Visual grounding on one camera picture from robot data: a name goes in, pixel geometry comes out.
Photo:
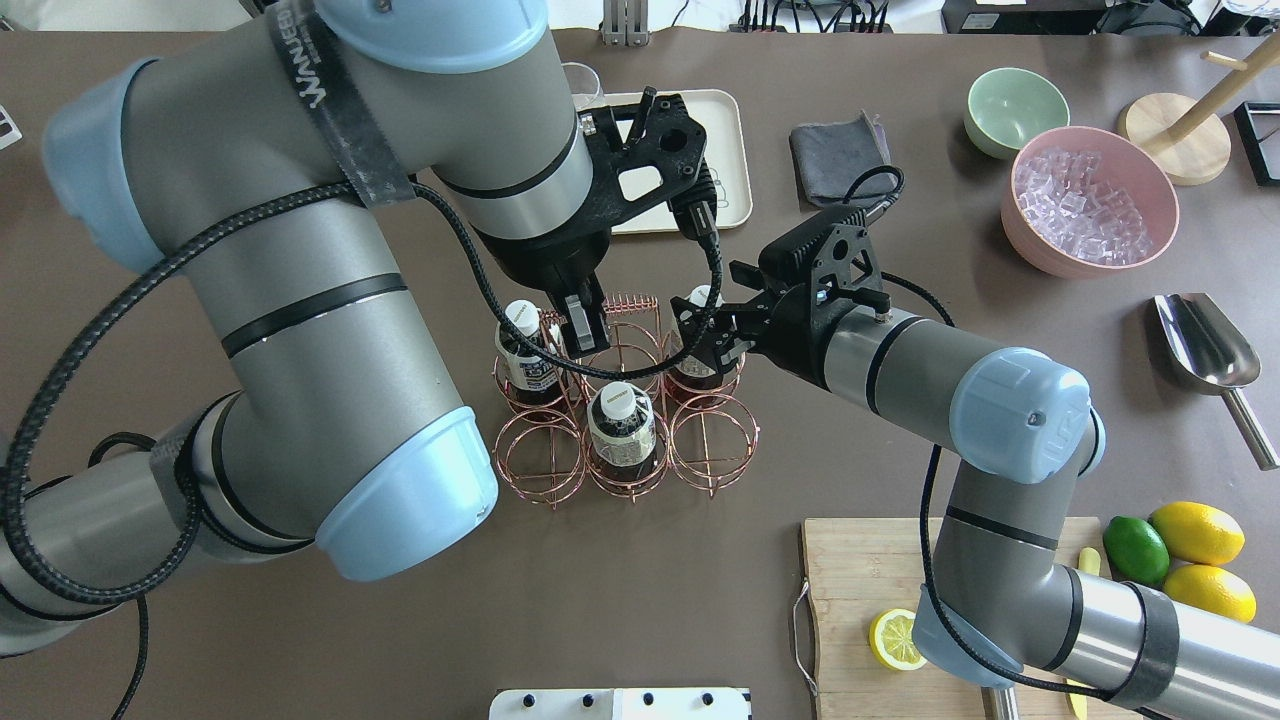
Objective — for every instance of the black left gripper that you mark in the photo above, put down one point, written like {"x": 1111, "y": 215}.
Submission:
{"x": 545, "y": 262}

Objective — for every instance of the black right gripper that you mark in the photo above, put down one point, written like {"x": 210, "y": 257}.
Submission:
{"x": 797, "y": 343}

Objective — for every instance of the copper wire bottle basket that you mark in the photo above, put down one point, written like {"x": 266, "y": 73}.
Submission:
{"x": 566, "y": 430}

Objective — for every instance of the tea bottle grasped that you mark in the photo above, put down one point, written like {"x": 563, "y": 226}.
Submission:
{"x": 691, "y": 383}

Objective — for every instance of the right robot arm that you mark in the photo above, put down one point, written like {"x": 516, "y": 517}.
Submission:
{"x": 1012, "y": 433}

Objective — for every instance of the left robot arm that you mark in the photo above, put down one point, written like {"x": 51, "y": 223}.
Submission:
{"x": 251, "y": 165}

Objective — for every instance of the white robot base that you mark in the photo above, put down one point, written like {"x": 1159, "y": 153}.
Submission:
{"x": 684, "y": 702}

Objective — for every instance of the tea bottle at basket end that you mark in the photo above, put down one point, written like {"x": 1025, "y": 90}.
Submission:
{"x": 623, "y": 432}

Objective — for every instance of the grey folded cloth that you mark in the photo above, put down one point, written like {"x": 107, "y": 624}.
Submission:
{"x": 829, "y": 157}

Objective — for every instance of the cream rabbit tray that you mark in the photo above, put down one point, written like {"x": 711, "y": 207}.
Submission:
{"x": 718, "y": 113}

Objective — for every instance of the wine glass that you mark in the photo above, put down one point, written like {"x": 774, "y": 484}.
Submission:
{"x": 585, "y": 85}

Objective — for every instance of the bamboo cutting board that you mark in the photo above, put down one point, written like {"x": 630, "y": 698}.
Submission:
{"x": 857, "y": 568}

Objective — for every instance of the mint green bowl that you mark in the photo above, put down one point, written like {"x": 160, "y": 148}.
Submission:
{"x": 1007, "y": 107}

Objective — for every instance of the half lemon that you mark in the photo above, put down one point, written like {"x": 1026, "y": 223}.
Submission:
{"x": 891, "y": 641}

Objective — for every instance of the pink bowl of ice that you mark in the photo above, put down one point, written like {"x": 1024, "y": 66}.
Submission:
{"x": 1083, "y": 203}

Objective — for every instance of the black box with label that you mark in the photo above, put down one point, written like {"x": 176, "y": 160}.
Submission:
{"x": 1069, "y": 18}

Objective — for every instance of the green lime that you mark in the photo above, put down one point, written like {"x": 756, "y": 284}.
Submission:
{"x": 1136, "y": 550}

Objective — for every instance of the steel ice scoop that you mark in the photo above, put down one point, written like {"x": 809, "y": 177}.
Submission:
{"x": 1214, "y": 358}

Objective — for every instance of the steel cylinder grinder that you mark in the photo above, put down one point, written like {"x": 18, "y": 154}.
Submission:
{"x": 999, "y": 703}

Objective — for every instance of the whole lemon upper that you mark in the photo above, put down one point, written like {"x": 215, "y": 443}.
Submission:
{"x": 1198, "y": 533}

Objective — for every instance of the whole lemon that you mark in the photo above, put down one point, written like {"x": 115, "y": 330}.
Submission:
{"x": 1212, "y": 589}
{"x": 1198, "y": 533}

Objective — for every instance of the whole lemon lower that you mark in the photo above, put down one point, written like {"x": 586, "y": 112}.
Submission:
{"x": 1212, "y": 589}

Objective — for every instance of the tea bottle near handle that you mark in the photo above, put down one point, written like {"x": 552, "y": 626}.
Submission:
{"x": 532, "y": 380}

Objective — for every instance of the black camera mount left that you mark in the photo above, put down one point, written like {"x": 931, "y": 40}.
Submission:
{"x": 655, "y": 132}

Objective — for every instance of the aluminium frame post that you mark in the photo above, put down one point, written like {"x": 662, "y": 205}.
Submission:
{"x": 625, "y": 23}

